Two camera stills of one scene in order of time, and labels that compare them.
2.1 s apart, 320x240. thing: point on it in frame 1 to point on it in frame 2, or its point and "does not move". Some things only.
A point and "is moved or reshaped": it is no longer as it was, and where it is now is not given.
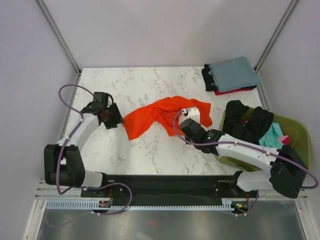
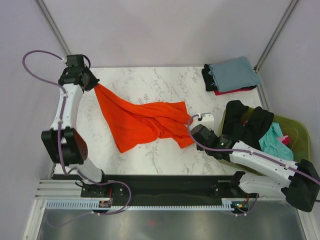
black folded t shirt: (209, 79) does not move
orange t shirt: (160, 116) is moved or reshaped
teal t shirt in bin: (269, 139) does not move
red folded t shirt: (217, 93) does not move
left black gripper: (118, 118) to (94, 80)
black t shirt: (253, 129) does not move
